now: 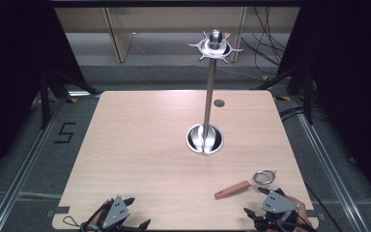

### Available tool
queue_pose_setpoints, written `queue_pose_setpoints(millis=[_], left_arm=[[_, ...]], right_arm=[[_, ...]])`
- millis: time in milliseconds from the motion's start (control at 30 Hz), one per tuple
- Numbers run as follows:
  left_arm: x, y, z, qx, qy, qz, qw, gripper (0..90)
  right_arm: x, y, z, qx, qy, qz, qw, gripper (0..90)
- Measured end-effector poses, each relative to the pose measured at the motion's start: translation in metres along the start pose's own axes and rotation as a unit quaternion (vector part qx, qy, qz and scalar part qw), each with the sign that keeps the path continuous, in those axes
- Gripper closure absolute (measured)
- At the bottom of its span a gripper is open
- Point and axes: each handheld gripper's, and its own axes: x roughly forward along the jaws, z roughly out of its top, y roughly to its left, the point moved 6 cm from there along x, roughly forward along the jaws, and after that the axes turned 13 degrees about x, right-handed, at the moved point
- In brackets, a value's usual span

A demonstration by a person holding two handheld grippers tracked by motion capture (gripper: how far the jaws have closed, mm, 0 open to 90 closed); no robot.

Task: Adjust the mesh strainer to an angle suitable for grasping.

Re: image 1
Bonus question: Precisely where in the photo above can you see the light wooden cabinet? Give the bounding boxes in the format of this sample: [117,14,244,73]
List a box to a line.
[54,7,301,64]

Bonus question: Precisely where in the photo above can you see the metal utensil rack stand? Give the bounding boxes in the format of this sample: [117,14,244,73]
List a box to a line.
[185,29,243,156]

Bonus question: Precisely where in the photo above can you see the metal floor rail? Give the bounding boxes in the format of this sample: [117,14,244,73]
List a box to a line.
[290,96,371,232]
[0,96,70,232]

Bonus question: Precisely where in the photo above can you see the person's right hand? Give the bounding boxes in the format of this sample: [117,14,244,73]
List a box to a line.
[284,194,314,232]

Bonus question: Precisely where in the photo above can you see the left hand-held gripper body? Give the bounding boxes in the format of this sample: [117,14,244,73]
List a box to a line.
[100,194,138,231]

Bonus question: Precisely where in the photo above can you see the person's left hand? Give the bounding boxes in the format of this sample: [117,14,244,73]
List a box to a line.
[88,198,115,232]

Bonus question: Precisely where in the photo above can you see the bundle of black cables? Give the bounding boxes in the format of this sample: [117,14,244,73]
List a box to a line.
[241,6,288,67]

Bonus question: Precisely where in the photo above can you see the black floor cables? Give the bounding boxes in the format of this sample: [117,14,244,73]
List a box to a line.
[277,105,304,123]

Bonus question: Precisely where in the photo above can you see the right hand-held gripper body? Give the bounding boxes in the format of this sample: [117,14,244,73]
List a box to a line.
[253,189,302,232]

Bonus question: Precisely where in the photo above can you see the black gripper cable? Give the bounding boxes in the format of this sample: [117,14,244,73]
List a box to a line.
[303,182,337,232]
[62,215,86,230]

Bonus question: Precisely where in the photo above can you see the small strainer with wooden handle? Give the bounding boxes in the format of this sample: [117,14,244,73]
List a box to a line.
[214,169,277,200]

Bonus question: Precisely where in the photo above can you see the black metal stand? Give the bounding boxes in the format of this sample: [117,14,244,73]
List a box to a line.
[39,68,101,131]
[252,56,316,126]

